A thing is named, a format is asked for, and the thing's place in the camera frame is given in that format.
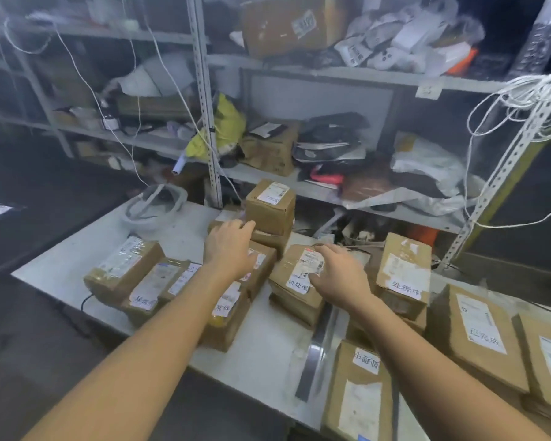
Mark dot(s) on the person's right hand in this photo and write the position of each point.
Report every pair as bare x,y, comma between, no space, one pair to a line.
344,282

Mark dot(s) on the person's left hand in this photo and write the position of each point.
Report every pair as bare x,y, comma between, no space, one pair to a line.
227,250

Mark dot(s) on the person's right thumb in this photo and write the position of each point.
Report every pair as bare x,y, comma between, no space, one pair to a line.
319,279

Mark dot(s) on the person's left fingers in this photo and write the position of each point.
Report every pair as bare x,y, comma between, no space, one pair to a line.
241,226

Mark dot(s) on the brown parcel box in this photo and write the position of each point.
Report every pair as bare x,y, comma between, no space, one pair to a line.
288,266

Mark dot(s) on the person's right forearm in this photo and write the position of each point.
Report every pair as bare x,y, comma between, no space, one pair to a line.
422,376

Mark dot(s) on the person's left forearm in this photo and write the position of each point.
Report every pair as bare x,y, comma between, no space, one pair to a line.
147,358

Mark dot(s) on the long metal strip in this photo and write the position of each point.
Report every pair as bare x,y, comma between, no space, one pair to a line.
319,353

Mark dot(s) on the worn cardboard box, black label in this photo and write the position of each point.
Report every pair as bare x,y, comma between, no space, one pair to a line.
271,151

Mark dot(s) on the white paper roll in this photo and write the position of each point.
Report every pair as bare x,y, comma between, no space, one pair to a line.
180,164

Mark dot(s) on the red flat packet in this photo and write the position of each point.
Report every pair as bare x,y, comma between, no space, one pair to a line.
326,178

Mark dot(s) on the yellow plastic bag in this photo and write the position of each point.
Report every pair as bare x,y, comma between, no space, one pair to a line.
227,123

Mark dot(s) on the brown soft bundle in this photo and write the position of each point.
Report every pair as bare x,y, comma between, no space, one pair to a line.
365,185

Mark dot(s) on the orange container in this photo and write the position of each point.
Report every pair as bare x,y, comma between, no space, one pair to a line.
421,234

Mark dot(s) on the grey metal shelving rack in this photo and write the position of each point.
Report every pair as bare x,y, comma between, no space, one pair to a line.
206,110

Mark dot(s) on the black plastic bags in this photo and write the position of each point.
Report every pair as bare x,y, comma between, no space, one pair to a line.
328,135

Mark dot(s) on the white plastic bag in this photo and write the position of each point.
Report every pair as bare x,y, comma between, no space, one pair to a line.
422,165

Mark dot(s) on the group of cardboard parcels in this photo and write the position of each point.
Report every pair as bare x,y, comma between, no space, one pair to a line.
477,335

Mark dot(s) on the large cardboard box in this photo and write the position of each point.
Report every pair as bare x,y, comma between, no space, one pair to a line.
275,22

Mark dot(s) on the white shelf tag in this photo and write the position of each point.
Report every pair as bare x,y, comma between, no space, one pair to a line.
428,90

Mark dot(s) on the pile of white mail bags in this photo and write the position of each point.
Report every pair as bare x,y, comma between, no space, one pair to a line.
395,41

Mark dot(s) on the orange packet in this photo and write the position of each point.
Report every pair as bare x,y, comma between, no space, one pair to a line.
463,64

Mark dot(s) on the long black wrapped package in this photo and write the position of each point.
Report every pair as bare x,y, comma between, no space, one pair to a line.
539,38

